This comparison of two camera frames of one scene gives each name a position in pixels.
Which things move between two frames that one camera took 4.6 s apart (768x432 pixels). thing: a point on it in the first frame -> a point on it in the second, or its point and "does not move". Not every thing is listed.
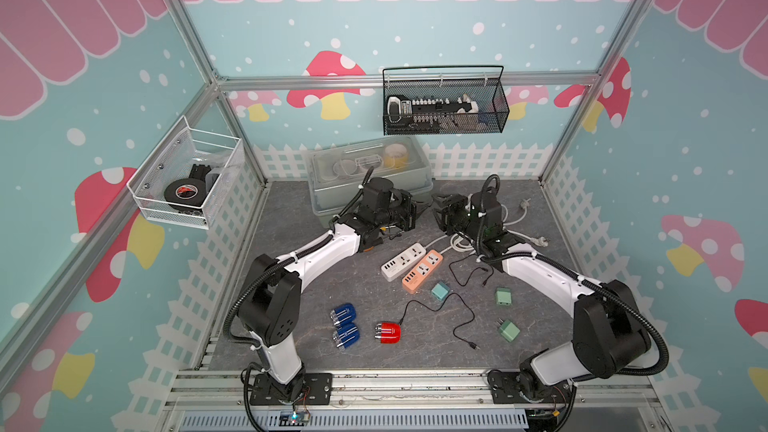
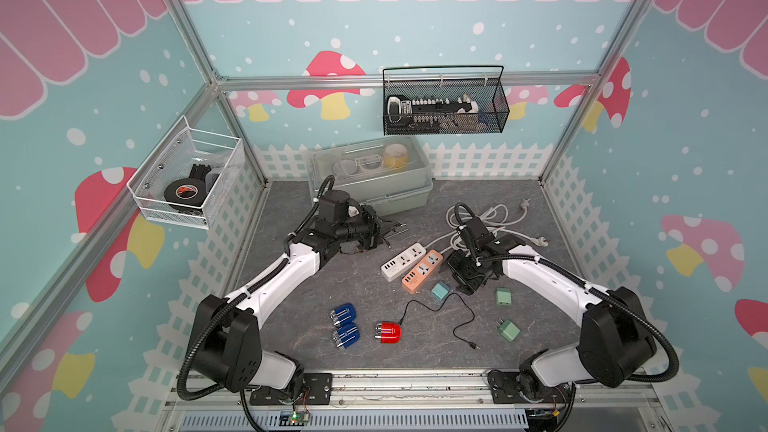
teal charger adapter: x=440 y=291 does not move
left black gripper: x=411 y=214 -> x=376 y=230
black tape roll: x=186 y=191 does not move
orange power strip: x=422 y=272 does not move
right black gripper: x=457 y=202 -> x=454 y=257
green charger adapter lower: x=508 y=329 does not move
